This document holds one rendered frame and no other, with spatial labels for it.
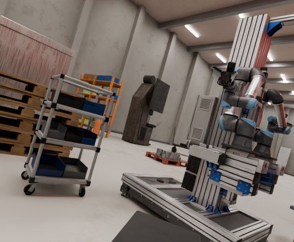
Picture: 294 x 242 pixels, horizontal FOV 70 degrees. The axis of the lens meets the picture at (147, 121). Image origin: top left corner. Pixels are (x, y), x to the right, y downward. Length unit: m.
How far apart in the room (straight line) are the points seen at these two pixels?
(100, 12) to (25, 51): 5.63
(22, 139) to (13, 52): 2.90
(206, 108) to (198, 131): 0.24
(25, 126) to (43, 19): 6.86
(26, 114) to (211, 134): 2.19
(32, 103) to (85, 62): 7.05
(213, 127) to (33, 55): 4.53
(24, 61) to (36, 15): 4.09
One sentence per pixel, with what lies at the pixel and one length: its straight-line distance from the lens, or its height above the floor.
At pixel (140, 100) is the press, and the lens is 7.92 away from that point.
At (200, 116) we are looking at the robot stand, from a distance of 2.10.
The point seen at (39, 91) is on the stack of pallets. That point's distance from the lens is 2.97.
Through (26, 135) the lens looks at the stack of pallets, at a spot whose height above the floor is 0.27.
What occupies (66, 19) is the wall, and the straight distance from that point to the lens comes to 9.79.
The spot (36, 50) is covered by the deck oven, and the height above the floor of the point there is 1.76.
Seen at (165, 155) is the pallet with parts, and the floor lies 0.20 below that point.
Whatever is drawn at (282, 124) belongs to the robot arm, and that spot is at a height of 1.16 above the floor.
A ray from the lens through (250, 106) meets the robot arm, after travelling 1.53.
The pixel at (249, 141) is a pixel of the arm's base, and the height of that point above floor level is 0.88.
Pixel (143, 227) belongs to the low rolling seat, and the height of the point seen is 0.34.
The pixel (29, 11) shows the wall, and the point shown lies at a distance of 9.39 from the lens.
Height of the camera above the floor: 0.78
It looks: 1 degrees up
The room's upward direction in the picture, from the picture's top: 16 degrees clockwise
